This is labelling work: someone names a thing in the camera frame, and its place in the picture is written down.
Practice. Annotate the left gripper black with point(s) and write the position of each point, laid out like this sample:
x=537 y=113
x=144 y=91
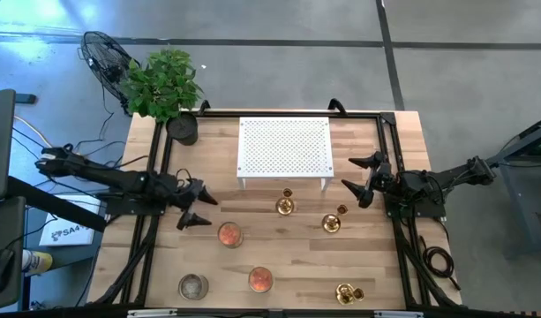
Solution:
x=177 y=192

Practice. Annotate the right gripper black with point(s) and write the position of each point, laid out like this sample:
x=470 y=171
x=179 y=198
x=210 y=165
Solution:
x=385 y=181

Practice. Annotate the tin can with orange contents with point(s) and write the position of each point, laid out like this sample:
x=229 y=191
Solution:
x=230 y=234
x=260 y=279

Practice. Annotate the gold brass candlestick holder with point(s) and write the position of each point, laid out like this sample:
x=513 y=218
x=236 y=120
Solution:
x=331 y=223
x=344 y=295
x=284 y=206

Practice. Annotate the silver ribbed tin can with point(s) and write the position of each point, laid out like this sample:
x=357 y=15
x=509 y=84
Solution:
x=193 y=287

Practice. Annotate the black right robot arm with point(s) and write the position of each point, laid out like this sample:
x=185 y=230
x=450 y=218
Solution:
x=455 y=174

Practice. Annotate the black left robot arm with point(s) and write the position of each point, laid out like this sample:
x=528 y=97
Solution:
x=111 y=176

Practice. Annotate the white perforated metal shelf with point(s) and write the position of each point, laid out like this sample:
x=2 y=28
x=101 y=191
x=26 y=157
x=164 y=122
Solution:
x=270 y=150

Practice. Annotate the green potted plant black pot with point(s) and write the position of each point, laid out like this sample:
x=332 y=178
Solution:
x=164 y=84

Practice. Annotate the white label sheet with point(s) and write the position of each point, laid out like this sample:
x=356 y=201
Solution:
x=67 y=232

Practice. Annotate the black diagonal metal bar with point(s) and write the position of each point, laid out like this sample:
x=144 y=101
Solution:
x=54 y=204

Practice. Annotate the dark metal cart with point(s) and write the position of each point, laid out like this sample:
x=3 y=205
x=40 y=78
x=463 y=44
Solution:
x=510 y=207

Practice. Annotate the yellow white spray can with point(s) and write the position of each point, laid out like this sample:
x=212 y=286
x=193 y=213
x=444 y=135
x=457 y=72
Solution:
x=36 y=261

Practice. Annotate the black floor fan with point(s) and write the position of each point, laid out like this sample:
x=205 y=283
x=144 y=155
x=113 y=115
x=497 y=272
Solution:
x=104 y=62

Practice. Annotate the dark grey desk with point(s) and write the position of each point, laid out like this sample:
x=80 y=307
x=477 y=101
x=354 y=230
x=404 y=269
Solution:
x=5 y=229

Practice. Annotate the black stand foot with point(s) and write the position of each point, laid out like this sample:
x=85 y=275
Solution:
x=25 y=98

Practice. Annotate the black aluminium table frame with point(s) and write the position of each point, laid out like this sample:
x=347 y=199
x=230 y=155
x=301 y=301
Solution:
x=354 y=115

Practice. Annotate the silver metal bracket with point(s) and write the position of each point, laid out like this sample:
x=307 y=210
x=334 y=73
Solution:
x=398 y=314
x=152 y=312

